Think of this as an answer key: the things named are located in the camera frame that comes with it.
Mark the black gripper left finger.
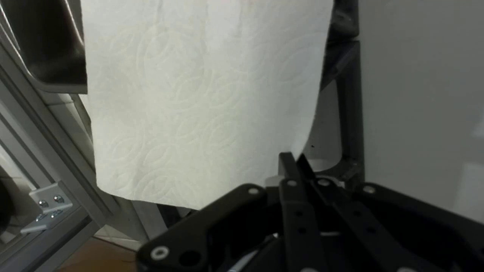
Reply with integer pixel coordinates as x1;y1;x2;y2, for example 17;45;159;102
279;152;324;272

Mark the black square grill pan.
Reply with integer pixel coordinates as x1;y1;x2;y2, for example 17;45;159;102
0;0;86;93

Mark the aluminium frame rail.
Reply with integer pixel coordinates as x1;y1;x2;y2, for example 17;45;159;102
0;25;167;272

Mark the white paper napkin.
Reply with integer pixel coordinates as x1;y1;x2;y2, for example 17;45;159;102
80;0;334;208

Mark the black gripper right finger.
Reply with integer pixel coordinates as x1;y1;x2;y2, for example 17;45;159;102
297;155;430;272

